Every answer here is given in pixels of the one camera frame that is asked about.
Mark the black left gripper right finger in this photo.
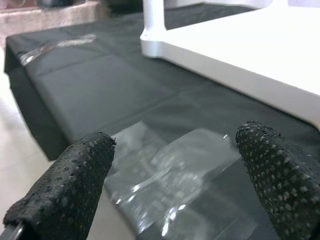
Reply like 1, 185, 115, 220
235, 120, 320, 240

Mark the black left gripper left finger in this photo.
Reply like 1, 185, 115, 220
3, 132, 117, 240

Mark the white plastic table leg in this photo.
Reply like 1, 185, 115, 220
142, 0, 168, 33

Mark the square clear tape patch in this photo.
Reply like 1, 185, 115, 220
104, 120, 241, 239

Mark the white plastic table top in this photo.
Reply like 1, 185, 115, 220
139, 0, 320, 134

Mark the crinkled clear tape strip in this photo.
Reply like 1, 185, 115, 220
19, 33, 98, 65

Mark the bench with white lace cloth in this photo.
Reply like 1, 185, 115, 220
0, 0, 106, 34

